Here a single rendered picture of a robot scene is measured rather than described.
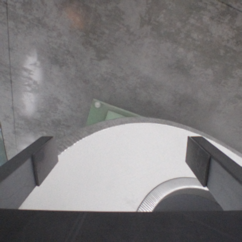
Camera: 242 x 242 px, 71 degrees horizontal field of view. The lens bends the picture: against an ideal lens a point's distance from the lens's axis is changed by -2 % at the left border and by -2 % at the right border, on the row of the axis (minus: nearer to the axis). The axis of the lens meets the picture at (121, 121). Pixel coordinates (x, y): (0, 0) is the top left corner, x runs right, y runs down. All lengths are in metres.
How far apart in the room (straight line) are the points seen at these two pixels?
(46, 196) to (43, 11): 0.81
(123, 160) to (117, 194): 0.12
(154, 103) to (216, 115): 0.38
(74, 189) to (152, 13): 0.75
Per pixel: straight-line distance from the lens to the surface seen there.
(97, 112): 1.09
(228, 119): 1.20
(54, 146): 0.17
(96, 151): 0.57
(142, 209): 0.52
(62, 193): 0.48
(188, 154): 0.17
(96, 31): 0.92
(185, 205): 0.79
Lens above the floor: 0.87
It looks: 51 degrees down
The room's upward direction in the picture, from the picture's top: 168 degrees counter-clockwise
